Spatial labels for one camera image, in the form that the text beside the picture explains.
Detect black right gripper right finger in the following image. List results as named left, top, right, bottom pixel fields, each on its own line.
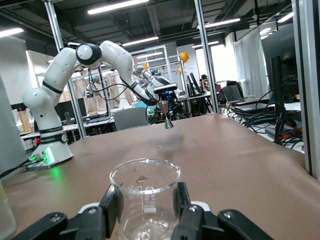
left=171, top=182, right=276, bottom=240

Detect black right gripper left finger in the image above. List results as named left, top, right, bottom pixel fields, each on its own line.
left=11, top=183, right=125, bottom=240

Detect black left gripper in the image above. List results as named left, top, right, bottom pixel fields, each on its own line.
left=156, top=92, right=184, bottom=118

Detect metal jigger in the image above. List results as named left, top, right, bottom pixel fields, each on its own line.
left=159, top=101, right=175, bottom=130

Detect clear glass beaker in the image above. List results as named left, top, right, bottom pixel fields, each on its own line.
left=109, top=157, right=182, bottom=240

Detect small black background monitor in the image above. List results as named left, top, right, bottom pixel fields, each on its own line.
left=186, top=72, right=202, bottom=98

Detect grey office chair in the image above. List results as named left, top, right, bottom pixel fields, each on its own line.
left=113, top=106, right=150, bottom=132

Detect seated person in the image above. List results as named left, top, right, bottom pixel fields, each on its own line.
left=219, top=80, right=247, bottom=107

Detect brown table cover mat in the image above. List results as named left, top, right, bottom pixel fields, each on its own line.
left=0, top=111, right=313, bottom=240

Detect long ceiling light tube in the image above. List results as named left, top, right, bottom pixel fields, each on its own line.
left=276, top=11, right=295, bottom=23
left=204, top=17, right=241, bottom=29
left=0, top=27, right=25, bottom=38
left=87, top=0, right=150, bottom=15
left=121, top=36, right=159, bottom=47

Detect white curtain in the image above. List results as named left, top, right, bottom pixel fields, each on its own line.
left=233, top=29, right=270, bottom=100

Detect yellow-green plastic bottle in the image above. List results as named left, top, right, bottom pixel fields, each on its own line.
left=0, top=179, right=18, bottom=240

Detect grey side panel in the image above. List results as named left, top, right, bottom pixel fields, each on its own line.
left=0, top=73, right=28, bottom=182

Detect large black monitor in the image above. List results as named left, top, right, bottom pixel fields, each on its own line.
left=261, top=23, right=301, bottom=103

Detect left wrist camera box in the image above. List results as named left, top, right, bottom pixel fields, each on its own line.
left=153, top=84, right=179, bottom=95

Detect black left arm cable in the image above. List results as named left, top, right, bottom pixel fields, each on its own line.
left=87, top=68, right=162, bottom=124

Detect aluminium frame post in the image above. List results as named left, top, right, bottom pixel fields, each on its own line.
left=44, top=0, right=88, bottom=139
left=193, top=0, right=220, bottom=115
left=291, top=0, right=320, bottom=181

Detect black base cable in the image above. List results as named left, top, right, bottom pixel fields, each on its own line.
left=0, top=156, right=38, bottom=179

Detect black cable bundle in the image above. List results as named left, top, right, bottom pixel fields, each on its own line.
left=226, top=99, right=306, bottom=151

